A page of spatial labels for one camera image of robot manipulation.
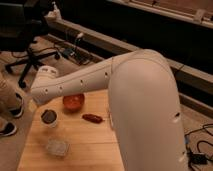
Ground grey rectangular eraser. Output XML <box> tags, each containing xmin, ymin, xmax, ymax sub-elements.
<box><xmin>42</xmin><ymin>110</ymin><xmax>57</xmax><ymax>124</ymax></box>

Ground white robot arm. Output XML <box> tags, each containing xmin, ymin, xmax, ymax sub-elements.
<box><xmin>31</xmin><ymin>49</ymin><xmax>188</xmax><ymax>171</ymax></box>

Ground white tube of cream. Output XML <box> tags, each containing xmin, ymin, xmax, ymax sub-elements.
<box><xmin>107</xmin><ymin>108</ymin><xmax>113</xmax><ymax>130</ymax></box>

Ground dark red chili pepper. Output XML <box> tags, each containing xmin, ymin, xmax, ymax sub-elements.
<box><xmin>82</xmin><ymin>114</ymin><xmax>103</xmax><ymax>123</ymax></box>

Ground red bowl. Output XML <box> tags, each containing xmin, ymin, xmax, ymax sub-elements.
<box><xmin>63</xmin><ymin>94</ymin><xmax>85</xmax><ymax>112</ymax></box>

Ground grey sponge block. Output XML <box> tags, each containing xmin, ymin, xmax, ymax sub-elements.
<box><xmin>46</xmin><ymin>139</ymin><xmax>69</xmax><ymax>157</ymax></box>

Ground white spray bottle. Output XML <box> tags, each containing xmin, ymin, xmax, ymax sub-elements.
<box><xmin>47</xmin><ymin>1</ymin><xmax>62</xmax><ymax>20</ymax></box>

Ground person's shoe upper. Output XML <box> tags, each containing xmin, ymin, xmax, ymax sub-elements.
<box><xmin>0</xmin><ymin>73</ymin><xmax>24</xmax><ymax>118</ymax></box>

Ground person's shoe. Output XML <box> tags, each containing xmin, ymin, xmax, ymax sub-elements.
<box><xmin>0</xmin><ymin>73</ymin><xmax>24</xmax><ymax>118</ymax></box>
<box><xmin>0</xmin><ymin>117</ymin><xmax>17</xmax><ymax>137</ymax></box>

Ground black office chair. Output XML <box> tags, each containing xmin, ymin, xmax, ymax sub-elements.
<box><xmin>0</xmin><ymin>0</ymin><xmax>60</xmax><ymax>88</ymax></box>

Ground person's shoe lower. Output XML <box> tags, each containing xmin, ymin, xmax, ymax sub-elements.
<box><xmin>0</xmin><ymin>117</ymin><xmax>17</xmax><ymax>137</ymax></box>

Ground blue power strip with cables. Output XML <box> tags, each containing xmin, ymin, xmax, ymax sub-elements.
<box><xmin>61</xmin><ymin>48</ymin><xmax>76</xmax><ymax>59</ymax></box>

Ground black cables on floor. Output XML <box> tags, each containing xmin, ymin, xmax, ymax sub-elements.
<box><xmin>183</xmin><ymin>123</ymin><xmax>213</xmax><ymax>171</ymax></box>

